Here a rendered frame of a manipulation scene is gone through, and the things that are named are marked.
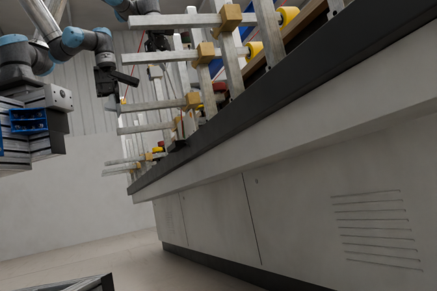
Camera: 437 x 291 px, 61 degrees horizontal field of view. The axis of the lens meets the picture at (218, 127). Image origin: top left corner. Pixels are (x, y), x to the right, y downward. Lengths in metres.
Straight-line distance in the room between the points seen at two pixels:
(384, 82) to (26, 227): 8.85
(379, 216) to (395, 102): 0.44
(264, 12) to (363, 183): 0.49
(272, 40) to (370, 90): 0.31
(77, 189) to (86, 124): 1.54
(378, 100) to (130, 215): 8.62
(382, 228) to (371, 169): 0.14
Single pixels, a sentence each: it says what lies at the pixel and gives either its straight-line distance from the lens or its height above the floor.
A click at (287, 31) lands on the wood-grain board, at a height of 0.88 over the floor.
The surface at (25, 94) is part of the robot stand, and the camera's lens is 1.65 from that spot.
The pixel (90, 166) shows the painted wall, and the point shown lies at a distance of 9.17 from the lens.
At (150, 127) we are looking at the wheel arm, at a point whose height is 0.81.
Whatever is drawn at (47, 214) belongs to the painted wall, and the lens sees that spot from 9.16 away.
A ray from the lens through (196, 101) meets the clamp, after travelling 1.51.
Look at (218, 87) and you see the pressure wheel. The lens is 1.57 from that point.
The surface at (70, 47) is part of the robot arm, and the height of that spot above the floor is 1.10.
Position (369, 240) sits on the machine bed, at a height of 0.26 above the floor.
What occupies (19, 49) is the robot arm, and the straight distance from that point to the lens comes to 1.76.
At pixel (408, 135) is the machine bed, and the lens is 0.90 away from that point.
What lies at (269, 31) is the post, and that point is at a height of 0.80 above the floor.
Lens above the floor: 0.45
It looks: 10 degrees up
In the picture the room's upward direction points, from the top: 12 degrees counter-clockwise
